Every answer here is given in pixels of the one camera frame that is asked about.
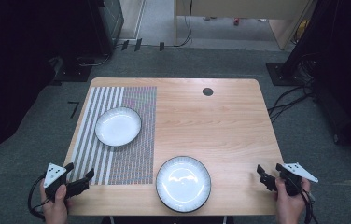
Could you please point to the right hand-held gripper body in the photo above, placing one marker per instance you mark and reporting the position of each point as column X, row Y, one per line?
column 290, row 183

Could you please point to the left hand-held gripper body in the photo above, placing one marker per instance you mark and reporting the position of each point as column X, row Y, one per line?
column 55, row 182

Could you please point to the white plate dark rim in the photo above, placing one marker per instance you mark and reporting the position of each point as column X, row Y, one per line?
column 183, row 183
column 118, row 126

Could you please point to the person's right hand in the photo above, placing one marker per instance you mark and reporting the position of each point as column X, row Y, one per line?
column 290, row 208

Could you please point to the person's left hand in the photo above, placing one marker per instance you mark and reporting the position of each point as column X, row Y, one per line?
column 55, row 208

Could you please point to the striped woven placemat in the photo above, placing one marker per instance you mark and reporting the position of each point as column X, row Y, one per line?
column 133, row 161

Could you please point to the black stand base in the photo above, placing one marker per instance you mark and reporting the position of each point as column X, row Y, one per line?
column 74, row 71
column 281, row 74

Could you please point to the round black table grommet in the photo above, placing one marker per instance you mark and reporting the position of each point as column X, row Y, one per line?
column 207, row 91

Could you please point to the dark glass cabinet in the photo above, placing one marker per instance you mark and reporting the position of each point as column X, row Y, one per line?
column 111, row 21

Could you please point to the small red object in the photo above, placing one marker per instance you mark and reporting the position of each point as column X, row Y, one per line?
column 236, row 21

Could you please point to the light wooden cabinet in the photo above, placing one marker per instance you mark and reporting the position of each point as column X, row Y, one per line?
column 245, row 9

